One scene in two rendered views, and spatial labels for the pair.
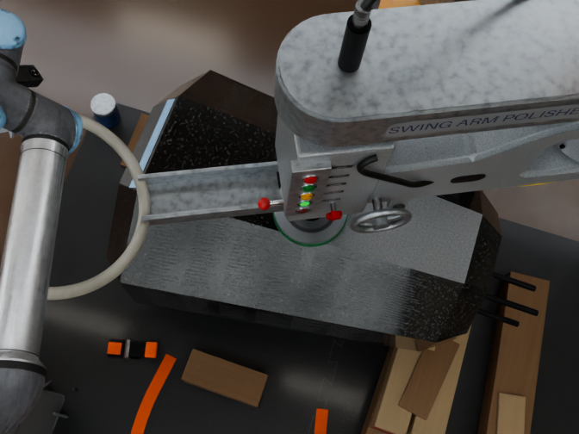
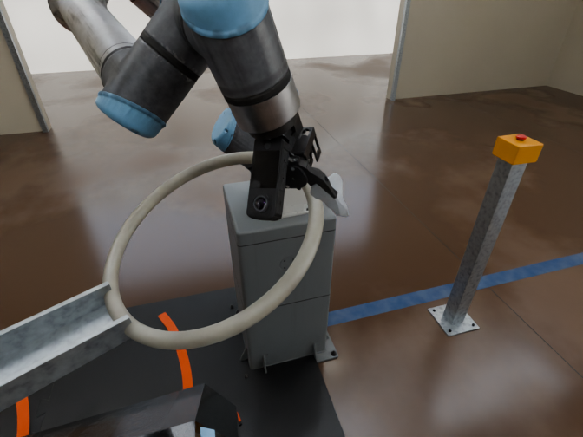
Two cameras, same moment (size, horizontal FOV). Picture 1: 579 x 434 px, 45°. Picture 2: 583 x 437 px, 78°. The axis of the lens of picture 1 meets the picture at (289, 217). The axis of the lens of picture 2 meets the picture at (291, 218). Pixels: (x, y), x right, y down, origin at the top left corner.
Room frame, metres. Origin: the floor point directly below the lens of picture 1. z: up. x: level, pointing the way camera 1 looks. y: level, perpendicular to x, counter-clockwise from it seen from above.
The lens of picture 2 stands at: (1.09, 0.50, 1.63)
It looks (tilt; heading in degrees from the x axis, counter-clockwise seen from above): 34 degrees down; 157
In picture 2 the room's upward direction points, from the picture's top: straight up
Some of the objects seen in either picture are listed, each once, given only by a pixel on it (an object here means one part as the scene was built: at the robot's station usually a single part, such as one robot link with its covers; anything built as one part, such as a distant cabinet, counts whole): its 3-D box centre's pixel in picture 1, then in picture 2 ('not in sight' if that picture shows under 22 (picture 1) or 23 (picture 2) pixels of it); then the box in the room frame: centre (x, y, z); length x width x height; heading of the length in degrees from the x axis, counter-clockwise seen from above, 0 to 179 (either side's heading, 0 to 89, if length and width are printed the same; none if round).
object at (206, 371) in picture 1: (225, 378); not in sight; (0.21, 0.13, 0.07); 0.30 x 0.12 x 0.12; 81
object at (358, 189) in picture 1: (361, 143); not in sight; (0.69, -0.13, 1.32); 0.36 x 0.22 x 0.45; 108
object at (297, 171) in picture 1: (305, 189); not in sight; (0.53, -0.02, 1.37); 0.08 x 0.03 x 0.28; 108
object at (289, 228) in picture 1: (310, 207); not in sight; (0.66, -0.06, 0.87); 0.21 x 0.21 x 0.01
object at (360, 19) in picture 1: (356, 36); not in sight; (0.66, -0.06, 1.78); 0.04 x 0.04 x 0.17
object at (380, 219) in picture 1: (377, 207); not in sight; (0.58, -0.21, 1.20); 0.15 x 0.10 x 0.15; 108
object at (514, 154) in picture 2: not in sight; (481, 244); (0.18, 1.88, 0.54); 0.20 x 0.20 x 1.09; 83
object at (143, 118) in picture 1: (142, 142); not in sight; (1.11, 0.67, 0.02); 0.25 x 0.10 x 0.01; 173
